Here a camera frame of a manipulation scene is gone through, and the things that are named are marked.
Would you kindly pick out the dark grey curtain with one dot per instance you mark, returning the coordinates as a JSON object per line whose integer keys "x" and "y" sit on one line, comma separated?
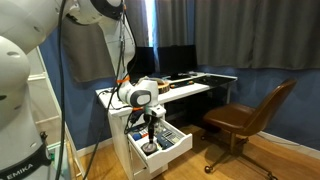
{"x": 250, "y": 33}
{"x": 86, "y": 50}

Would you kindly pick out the blue calculator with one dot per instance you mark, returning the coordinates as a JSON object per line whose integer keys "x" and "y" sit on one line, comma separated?
{"x": 164, "y": 143}

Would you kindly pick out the white open drawer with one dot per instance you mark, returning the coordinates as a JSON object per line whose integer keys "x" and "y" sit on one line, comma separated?
{"x": 173, "y": 146}

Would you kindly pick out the grey duct tape roll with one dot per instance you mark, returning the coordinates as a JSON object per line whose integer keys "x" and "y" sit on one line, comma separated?
{"x": 144, "y": 150}

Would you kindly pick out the white metal rack frame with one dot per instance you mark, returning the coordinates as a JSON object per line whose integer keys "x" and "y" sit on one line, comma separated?
{"x": 50, "y": 100}

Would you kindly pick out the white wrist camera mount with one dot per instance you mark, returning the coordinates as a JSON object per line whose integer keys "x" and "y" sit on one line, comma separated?
{"x": 156, "y": 110}

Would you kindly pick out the brown leather office chair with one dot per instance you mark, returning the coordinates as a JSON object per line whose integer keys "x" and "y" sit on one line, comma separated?
{"x": 240, "y": 116}

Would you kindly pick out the wooden bark slice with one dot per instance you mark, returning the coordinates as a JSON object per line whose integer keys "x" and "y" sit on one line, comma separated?
{"x": 164, "y": 88}

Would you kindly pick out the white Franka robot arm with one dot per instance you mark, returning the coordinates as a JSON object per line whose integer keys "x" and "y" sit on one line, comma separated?
{"x": 13, "y": 83}

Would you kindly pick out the grey calculator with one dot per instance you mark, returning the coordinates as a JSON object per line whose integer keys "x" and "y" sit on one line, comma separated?
{"x": 169, "y": 136}

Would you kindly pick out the black desk pad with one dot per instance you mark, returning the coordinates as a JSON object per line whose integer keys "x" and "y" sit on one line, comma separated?
{"x": 218, "y": 80}

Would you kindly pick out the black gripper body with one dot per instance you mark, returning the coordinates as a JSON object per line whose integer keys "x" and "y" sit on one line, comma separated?
{"x": 150, "y": 121}

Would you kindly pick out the white desk with drawer cabinet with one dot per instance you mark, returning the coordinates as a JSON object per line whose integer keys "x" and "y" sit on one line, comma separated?
{"x": 186, "y": 90}

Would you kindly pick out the blue ball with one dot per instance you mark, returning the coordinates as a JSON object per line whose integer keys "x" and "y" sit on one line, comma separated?
{"x": 136, "y": 136}

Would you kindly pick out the black computer monitor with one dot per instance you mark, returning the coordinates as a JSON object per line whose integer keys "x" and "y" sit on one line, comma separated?
{"x": 176, "y": 60}
{"x": 145, "y": 63}

